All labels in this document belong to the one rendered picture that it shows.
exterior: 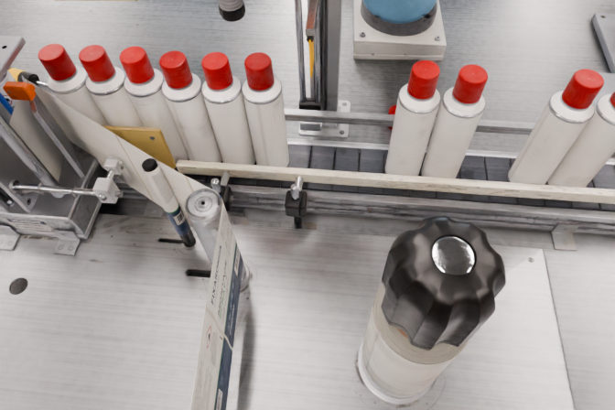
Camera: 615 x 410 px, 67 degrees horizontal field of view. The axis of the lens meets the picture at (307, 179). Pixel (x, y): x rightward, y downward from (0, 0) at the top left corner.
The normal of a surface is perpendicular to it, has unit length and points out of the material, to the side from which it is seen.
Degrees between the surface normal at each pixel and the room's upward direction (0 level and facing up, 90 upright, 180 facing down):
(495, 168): 0
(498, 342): 0
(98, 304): 0
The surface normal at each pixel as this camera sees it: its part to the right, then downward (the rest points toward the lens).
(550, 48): -0.03, -0.57
